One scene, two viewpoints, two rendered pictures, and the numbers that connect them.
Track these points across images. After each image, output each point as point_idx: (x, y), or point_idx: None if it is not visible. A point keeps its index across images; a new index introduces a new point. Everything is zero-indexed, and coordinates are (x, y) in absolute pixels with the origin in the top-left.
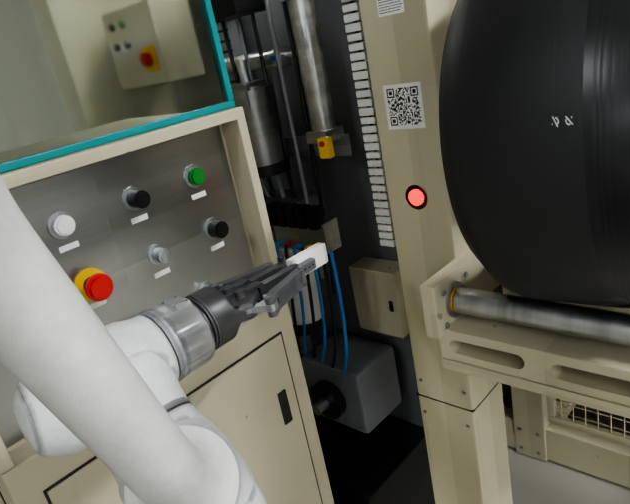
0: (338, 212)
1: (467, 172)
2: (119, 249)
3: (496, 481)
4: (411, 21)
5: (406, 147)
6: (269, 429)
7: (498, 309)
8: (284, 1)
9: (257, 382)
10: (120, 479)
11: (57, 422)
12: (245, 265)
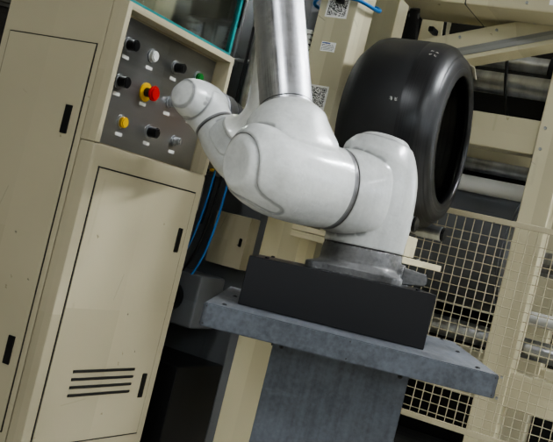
0: (219, 177)
1: (350, 110)
2: (160, 86)
3: None
4: (335, 58)
5: None
6: (167, 245)
7: None
8: (254, 28)
9: (175, 209)
10: (255, 95)
11: (201, 95)
12: (191, 145)
